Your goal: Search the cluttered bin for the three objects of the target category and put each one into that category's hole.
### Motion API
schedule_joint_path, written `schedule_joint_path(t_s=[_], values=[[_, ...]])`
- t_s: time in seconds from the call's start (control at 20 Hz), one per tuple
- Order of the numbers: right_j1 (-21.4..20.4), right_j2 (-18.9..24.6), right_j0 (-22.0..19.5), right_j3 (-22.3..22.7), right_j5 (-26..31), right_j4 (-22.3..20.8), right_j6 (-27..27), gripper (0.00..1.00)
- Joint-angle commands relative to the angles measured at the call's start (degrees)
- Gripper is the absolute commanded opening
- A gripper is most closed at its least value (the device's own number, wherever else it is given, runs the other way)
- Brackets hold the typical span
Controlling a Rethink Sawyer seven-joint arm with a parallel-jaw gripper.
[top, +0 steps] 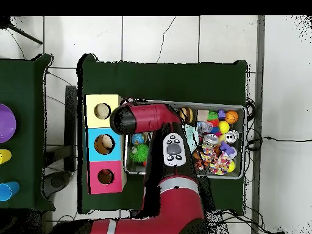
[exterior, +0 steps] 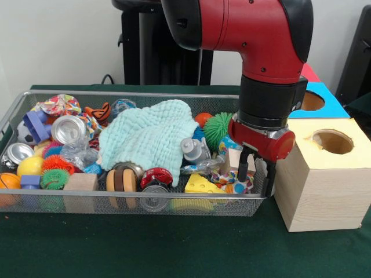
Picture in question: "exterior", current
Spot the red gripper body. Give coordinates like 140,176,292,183
227,114,296,162

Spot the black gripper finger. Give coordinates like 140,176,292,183
237,146,252,182
263,158,278,198

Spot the colourful polka dot cloth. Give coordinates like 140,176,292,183
210,168,256,195

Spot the green spiky ball with eyes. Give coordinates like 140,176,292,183
203,112,236,151

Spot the wooden box with three holes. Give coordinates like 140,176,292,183
272,63,371,233

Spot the clear mesh bin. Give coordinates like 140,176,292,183
0,89,275,217

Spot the plain wooden block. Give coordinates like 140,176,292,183
223,148,256,175

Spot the blue globe ball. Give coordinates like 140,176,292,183
218,136,242,157

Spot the yellow cheese wedge toy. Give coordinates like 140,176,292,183
184,173,230,195

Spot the red ball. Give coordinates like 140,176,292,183
195,112,214,128

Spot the mint green muslin cloth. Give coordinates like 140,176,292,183
98,100,200,186

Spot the dark green side table cloth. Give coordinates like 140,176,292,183
345,93,371,140

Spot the dark green tablecloth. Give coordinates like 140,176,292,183
0,85,371,278

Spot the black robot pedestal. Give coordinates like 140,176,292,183
112,0,216,86

